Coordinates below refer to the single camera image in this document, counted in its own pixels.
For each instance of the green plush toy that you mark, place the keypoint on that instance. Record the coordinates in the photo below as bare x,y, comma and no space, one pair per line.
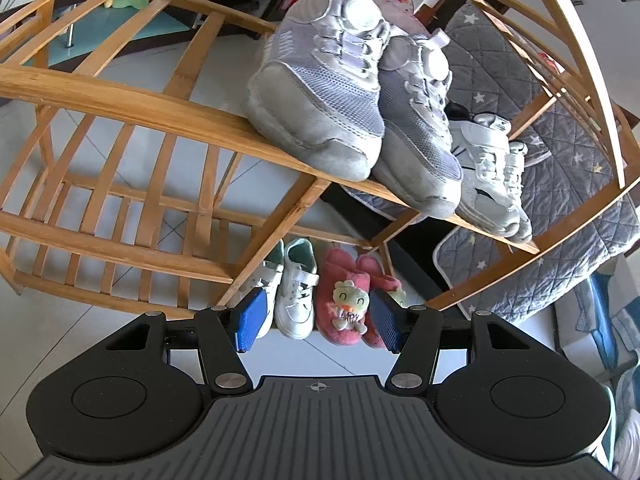
125,2

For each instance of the black tv stand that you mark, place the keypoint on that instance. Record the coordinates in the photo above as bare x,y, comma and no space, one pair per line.
160,27

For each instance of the grey mesh dial sneaker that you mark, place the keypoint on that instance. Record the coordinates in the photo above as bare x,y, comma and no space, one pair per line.
420,135
310,100

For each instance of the pale pink plush toy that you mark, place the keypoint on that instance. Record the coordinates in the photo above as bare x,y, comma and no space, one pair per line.
400,10

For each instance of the white lace sneaker green lining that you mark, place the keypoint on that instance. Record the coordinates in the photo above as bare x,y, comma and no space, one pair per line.
270,275

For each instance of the wooden shoe rack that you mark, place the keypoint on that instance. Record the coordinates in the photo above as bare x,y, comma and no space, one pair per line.
125,105

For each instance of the long beige sofa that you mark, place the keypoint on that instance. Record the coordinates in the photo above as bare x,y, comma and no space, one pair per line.
580,345

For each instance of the pink plush duck slipper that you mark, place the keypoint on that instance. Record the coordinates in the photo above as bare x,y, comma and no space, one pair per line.
340,270
375,270

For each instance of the patterned blue sofa cover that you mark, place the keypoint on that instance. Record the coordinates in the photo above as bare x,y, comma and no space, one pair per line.
605,320

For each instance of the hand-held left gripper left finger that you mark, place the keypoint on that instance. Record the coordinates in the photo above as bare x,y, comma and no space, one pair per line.
252,317

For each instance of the grey quilted star blanket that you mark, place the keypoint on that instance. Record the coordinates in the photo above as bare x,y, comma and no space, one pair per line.
565,185

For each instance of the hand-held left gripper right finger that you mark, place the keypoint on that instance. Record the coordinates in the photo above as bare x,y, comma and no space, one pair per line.
385,317

